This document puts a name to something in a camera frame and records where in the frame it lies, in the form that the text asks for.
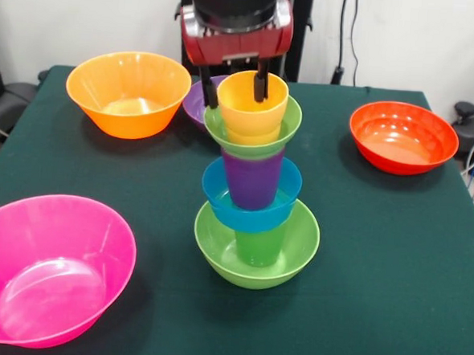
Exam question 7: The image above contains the black pedestal leg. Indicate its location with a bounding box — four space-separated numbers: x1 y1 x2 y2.
442 100 474 179
0 80 41 135

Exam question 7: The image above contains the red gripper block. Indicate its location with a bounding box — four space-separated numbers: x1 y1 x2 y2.
175 0 296 115

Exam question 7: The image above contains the purple plastic cup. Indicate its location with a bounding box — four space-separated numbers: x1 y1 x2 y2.
217 144 286 213

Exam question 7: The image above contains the thin black wall cable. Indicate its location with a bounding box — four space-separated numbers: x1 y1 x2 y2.
346 0 365 88

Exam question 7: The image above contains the yellow plastic cup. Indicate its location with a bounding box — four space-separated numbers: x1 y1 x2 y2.
214 67 291 149

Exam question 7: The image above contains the dark green table cloth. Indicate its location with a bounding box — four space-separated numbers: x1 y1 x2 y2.
0 61 474 355

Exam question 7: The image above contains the purple plastic bowl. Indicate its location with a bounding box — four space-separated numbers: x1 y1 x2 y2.
180 72 230 134

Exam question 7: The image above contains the large pink plastic bowl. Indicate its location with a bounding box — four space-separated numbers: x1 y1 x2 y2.
0 190 141 355

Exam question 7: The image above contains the orange plastic bowl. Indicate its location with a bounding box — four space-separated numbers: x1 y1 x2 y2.
63 47 194 144

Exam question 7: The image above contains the red plastic bowl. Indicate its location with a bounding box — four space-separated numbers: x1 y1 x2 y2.
346 97 463 179

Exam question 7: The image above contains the green plastic cup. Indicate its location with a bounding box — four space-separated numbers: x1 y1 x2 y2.
231 217 290 270

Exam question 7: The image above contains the black cable with plug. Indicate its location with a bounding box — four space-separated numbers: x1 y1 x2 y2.
331 0 350 87

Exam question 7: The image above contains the large green plastic bowl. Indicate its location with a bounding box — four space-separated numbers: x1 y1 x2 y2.
190 193 323 294

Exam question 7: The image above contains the blue plastic bowl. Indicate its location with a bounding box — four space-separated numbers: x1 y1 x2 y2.
198 152 305 236

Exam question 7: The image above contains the small green plastic bowl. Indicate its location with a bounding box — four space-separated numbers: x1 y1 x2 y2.
201 89 304 163

